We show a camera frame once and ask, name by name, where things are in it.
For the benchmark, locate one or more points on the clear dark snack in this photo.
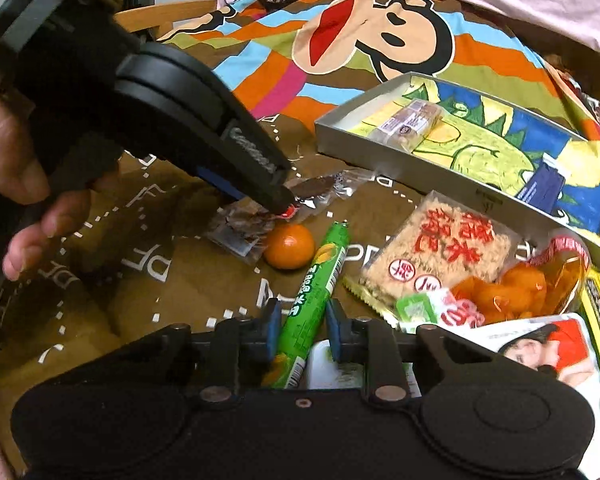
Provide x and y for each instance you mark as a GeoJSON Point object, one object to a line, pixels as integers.
{"type": "Point", "coordinates": [325, 187]}

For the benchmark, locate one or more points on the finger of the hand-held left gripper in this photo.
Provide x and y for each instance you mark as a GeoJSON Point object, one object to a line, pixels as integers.
{"type": "Point", "coordinates": [217, 177]}
{"type": "Point", "coordinates": [255, 160]}

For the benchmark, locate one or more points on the rice cracker packet red print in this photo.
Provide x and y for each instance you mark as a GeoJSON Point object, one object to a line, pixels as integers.
{"type": "Point", "coordinates": [430, 255]}

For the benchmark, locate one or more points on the white snack packet red print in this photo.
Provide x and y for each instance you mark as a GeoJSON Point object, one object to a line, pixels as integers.
{"type": "Point", "coordinates": [545, 355]}

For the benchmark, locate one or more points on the green tube snack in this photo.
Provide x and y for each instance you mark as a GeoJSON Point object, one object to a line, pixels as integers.
{"type": "Point", "coordinates": [315, 285]}

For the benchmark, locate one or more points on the dark blue packet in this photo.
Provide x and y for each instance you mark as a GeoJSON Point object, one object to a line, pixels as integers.
{"type": "Point", "coordinates": [542, 185]}

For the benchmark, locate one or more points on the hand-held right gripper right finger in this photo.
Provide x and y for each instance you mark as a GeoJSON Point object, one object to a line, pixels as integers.
{"type": "Point", "coordinates": [337, 335]}

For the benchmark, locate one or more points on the red white candy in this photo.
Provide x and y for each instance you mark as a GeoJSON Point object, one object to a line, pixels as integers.
{"type": "Point", "coordinates": [460, 315]}

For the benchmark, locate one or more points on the small green candy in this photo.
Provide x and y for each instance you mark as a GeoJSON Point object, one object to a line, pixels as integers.
{"type": "Point", "coordinates": [417, 307]}

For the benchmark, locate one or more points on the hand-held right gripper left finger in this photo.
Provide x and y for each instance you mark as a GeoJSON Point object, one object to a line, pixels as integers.
{"type": "Point", "coordinates": [273, 332]}

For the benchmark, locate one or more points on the orange dried fruit packet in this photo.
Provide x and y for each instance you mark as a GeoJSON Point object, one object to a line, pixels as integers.
{"type": "Point", "coordinates": [525, 285]}

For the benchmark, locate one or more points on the person's left hand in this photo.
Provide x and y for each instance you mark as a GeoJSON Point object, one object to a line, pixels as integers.
{"type": "Point", "coordinates": [10, 160]}

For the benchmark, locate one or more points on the printed cartoon blanket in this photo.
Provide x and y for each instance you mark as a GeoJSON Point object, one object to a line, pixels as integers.
{"type": "Point", "coordinates": [180, 270]}

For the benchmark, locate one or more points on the clear biscuit packet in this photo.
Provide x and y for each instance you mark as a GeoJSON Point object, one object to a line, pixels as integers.
{"type": "Point", "coordinates": [405, 122]}

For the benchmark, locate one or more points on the orange mandarin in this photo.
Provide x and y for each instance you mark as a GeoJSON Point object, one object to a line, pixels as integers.
{"type": "Point", "coordinates": [290, 247]}

